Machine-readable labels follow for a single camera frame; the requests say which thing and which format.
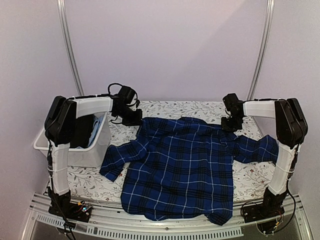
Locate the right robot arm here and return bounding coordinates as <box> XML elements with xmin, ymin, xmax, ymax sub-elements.
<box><xmin>221</xmin><ymin>93</ymin><xmax>308</xmax><ymax>196</ymax></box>

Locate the left aluminium frame post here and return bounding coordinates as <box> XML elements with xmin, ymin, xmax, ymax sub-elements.
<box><xmin>56</xmin><ymin>0</ymin><xmax>85</xmax><ymax>96</ymax></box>

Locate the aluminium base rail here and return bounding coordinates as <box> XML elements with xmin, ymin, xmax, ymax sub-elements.
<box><xmin>21</xmin><ymin>193</ymin><xmax>315</xmax><ymax>240</ymax></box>

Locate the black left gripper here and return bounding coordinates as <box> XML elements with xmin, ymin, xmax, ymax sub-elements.
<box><xmin>115</xmin><ymin>106</ymin><xmax>143</xmax><ymax>126</ymax></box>

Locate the right aluminium frame post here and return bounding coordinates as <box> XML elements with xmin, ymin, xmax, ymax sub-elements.
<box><xmin>246</xmin><ymin>0</ymin><xmax>275</xmax><ymax>101</ymax></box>

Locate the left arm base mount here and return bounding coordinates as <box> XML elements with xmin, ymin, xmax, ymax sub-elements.
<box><xmin>48</xmin><ymin>198</ymin><xmax>92</xmax><ymax>223</ymax></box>

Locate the white plastic bin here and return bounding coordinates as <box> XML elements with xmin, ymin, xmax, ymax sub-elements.
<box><xmin>33</xmin><ymin>112</ymin><xmax>111</xmax><ymax>168</ymax></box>

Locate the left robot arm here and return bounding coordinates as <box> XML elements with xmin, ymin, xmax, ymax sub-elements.
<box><xmin>44</xmin><ymin>85</ymin><xmax>143</xmax><ymax>196</ymax></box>

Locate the aluminium frame post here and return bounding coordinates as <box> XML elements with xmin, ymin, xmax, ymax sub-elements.
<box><xmin>56</xmin><ymin>0</ymin><xmax>85</xmax><ymax>96</ymax></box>
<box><xmin>246</xmin><ymin>0</ymin><xmax>275</xmax><ymax>101</ymax></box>

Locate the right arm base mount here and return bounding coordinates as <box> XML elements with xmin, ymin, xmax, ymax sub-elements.
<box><xmin>240</xmin><ymin>201</ymin><xmax>285</xmax><ymax>236</ymax></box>

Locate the blue plaid long sleeve shirt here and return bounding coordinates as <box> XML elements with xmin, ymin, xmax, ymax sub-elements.
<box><xmin>99</xmin><ymin>117</ymin><xmax>279</xmax><ymax>226</ymax></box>

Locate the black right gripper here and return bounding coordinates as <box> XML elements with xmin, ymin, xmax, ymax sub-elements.
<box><xmin>221</xmin><ymin>114</ymin><xmax>243</xmax><ymax>132</ymax></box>

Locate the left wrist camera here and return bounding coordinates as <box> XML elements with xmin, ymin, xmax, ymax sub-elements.
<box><xmin>117</xmin><ymin>85</ymin><xmax>140</xmax><ymax>107</ymax></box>

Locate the black shirt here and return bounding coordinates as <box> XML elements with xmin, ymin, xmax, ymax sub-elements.
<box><xmin>70</xmin><ymin>114</ymin><xmax>95</xmax><ymax>149</ymax></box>

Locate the light blue denim shirt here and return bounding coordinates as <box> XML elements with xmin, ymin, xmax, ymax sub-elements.
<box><xmin>86</xmin><ymin>115</ymin><xmax>104</xmax><ymax>148</ymax></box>

